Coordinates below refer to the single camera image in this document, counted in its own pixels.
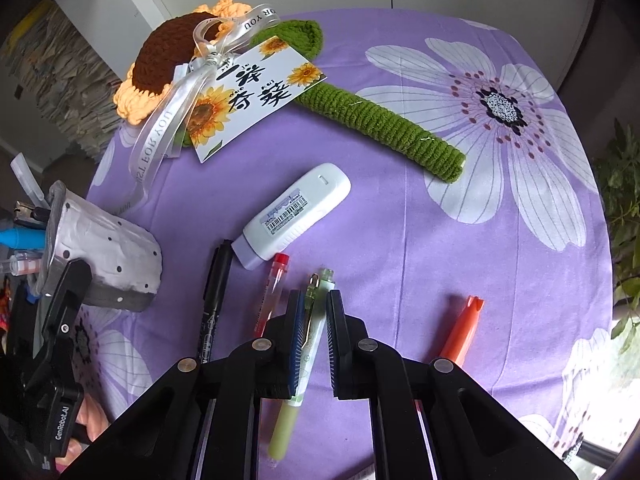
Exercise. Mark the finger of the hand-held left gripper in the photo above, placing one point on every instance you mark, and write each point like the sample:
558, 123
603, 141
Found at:
67, 305

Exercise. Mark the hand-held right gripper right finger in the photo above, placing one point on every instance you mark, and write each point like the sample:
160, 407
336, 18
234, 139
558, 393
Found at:
334, 345

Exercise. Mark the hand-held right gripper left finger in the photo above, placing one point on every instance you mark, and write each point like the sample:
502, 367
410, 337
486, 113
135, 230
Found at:
296, 345

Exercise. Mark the light green pen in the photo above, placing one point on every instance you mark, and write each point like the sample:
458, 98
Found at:
312, 320

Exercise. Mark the red capped gel pen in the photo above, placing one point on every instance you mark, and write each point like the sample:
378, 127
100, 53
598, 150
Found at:
272, 290

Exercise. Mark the pink patterned pen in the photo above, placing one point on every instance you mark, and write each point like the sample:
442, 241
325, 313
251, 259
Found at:
20, 264

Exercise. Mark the grey dotted pen holder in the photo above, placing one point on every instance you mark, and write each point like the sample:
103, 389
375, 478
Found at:
110, 255

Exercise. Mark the blue pen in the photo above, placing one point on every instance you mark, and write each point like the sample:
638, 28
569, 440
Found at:
22, 238

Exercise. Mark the black marker pen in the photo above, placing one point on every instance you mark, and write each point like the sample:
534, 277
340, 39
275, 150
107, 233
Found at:
217, 290

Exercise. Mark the grey pen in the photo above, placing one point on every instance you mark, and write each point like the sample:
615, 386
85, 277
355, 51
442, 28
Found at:
30, 212

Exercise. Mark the orange highlighter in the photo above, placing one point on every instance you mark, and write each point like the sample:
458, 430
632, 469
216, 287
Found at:
462, 330

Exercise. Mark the clear capped pen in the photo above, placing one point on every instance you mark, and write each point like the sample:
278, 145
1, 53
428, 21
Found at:
30, 180

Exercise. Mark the white correction tape dispenser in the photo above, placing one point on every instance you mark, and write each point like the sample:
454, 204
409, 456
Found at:
295, 212

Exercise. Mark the purple floral tablecloth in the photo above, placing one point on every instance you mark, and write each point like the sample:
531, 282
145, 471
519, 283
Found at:
400, 220

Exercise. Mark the sheer white ribbon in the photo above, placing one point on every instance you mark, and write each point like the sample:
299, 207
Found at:
160, 130

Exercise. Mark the tall pile of papers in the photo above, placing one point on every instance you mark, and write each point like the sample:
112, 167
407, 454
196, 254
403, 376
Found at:
60, 75

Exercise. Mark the sunflower print gift card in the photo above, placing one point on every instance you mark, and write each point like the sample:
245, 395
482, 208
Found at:
255, 95

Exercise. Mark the crochet sunflower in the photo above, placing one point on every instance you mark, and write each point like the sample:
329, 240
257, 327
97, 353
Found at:
165, 55

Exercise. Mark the green potted plant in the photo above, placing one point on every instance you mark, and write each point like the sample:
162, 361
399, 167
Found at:
622, 220

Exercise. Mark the black wall switch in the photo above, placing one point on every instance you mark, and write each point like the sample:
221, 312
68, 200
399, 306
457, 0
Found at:
19, 92

